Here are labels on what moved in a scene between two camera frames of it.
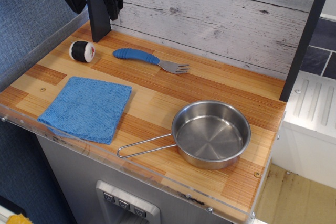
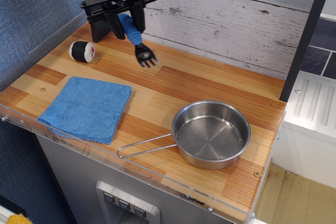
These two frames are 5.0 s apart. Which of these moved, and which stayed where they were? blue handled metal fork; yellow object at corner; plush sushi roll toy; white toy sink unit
Moved: blue handled metal fork
Stayed: white toy sink unit; plush sushi roll toy; yellow object at corner
